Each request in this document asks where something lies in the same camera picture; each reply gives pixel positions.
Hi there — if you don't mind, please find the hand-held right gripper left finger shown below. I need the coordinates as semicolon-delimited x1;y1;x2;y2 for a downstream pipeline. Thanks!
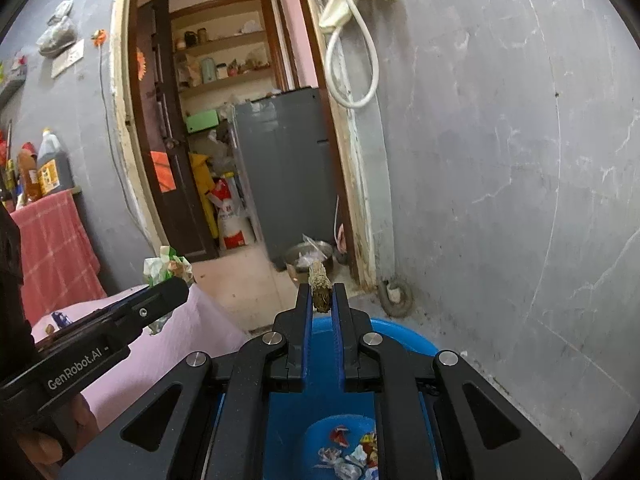
59;284;313;480

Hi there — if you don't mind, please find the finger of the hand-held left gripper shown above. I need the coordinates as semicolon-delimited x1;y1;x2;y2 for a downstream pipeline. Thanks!
100;277;190;344

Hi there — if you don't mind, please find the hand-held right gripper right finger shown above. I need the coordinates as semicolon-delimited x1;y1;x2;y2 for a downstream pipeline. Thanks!
332;284;583;480

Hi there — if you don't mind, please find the green wrapper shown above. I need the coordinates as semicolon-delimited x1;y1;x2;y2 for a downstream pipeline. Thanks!
143;246;194;336

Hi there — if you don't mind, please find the tan wrapper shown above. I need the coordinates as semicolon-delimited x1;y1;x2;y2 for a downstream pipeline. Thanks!
308;260;332;314

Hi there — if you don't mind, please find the blue plastic basin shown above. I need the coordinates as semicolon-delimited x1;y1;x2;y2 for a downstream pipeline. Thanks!
210;316;441;480

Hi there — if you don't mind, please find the red wrapper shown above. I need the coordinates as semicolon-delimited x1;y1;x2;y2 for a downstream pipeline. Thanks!
360;432;379;467

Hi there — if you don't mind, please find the person's left hand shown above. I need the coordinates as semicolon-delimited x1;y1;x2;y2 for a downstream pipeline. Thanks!
15;394;101;468

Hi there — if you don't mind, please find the pink flower print tablecloth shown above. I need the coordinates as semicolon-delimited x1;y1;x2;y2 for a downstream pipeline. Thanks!
30;285;251;432

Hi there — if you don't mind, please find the grey drain pipe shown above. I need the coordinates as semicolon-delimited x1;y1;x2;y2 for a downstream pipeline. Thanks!
377;280;414;319

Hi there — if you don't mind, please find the dark brown door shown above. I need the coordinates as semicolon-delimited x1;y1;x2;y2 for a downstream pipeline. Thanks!
134;0;219;262

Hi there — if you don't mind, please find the metal bowl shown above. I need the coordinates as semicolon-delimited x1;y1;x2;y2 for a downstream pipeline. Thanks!
285;241;335;276

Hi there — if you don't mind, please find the white red sack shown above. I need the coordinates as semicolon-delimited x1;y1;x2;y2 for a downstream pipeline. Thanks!
216;172;256;251

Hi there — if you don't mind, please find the coral checked towel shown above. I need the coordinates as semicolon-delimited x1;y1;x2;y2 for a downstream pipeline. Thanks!
10;190;108;327

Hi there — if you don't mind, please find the yellow plastic bag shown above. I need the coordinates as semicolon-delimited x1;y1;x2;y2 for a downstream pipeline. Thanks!
189;152;221;241

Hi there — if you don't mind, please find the orange paper sheet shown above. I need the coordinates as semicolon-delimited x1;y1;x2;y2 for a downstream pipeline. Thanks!
150;151;176;194

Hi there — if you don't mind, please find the cooking oil bottle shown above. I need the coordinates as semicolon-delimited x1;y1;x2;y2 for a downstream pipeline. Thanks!
36;129;75;197

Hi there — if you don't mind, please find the grey washing machine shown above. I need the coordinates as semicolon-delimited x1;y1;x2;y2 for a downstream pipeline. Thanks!
232;87;347;272

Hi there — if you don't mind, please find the green box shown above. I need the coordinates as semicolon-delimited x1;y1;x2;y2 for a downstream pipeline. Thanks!
185;110;221;134

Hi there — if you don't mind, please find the orange brown bottle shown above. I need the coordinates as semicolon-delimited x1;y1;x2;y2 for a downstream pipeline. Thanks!
17;142;44;206

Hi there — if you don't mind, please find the pink door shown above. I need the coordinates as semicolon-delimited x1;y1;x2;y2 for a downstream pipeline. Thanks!
275;0;321;92

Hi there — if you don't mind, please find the hanging plastic bag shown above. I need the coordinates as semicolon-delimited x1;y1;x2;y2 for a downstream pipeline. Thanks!
37;0;84;59

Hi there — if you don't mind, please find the brown door frame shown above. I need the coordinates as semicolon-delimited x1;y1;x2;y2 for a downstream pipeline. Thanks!
127;0;373;286

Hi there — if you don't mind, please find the wooden wall shelf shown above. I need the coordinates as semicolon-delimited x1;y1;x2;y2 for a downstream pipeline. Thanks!
170;0;289;112

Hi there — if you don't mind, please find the white hose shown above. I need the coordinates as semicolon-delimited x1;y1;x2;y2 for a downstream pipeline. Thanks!
319;0;381;109

